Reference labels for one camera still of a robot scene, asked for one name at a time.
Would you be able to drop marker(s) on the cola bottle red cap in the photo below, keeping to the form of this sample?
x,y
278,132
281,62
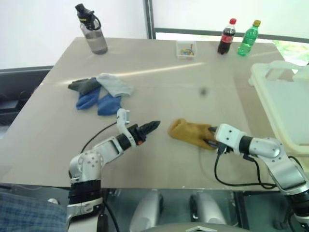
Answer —
x,y
225,39

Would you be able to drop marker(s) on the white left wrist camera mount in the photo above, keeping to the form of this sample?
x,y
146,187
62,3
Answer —
x,y
120,123

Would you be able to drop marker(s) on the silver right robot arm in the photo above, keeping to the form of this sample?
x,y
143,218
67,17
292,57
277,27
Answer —
x,y
265,147

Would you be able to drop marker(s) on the blue plaid trouser leg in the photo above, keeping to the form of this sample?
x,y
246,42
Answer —
x,y
29,212

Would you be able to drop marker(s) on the blue sock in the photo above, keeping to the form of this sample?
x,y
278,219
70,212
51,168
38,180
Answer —
x,y
87,100
108,105

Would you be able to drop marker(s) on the light grey sock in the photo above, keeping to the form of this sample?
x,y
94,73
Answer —
x,y
116,85

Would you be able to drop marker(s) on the black low furniture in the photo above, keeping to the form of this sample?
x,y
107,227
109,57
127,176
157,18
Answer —
x,y
19,82

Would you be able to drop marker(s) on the silver robot leg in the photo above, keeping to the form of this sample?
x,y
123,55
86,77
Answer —
x,y
147,210
207,210

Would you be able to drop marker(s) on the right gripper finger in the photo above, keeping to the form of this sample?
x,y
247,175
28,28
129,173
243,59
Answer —
x,y
213,143
213,129

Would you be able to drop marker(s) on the small clear box colourful bits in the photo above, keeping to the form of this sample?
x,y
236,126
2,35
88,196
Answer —
x,y
186,52

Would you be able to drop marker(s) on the white shoe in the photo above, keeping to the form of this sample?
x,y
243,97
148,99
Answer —
x,y
52,201

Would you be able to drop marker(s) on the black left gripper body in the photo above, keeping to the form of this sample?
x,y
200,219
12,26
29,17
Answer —
x,y
137,136

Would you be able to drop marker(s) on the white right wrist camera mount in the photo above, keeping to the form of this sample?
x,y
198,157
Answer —
x,y
229,137

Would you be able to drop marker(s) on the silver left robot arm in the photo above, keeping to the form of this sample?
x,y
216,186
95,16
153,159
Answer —
x,y
106,148

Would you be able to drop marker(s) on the silver robot right leg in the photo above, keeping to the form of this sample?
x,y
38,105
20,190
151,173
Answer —
x,y
207,210

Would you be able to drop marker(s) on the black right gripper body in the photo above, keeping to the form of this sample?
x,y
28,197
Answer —
x,y
224,150

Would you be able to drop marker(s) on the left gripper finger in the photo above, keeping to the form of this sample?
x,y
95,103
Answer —
x,y
150,124
151,130

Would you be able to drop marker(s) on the grey water bottle black lid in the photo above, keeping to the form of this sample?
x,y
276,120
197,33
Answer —
x,y
97,41

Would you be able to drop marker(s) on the white plastic bin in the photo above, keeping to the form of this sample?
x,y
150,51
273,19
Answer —
x,y
285,104

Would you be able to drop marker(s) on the grey robot torso with chevron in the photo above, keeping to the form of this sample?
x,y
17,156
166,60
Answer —
x,y
198,228

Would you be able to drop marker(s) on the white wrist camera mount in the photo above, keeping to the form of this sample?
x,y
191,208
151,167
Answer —
x,y
120,123
229,137

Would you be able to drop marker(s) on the green soda bottle yellow cap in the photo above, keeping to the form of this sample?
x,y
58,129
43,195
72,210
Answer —
x,y
247,42

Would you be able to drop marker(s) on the dark green sock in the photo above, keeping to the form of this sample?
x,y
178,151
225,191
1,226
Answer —
x,y
83,85

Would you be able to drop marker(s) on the silver robot left leg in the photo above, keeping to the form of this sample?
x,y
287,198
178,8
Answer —
x,y
147,210

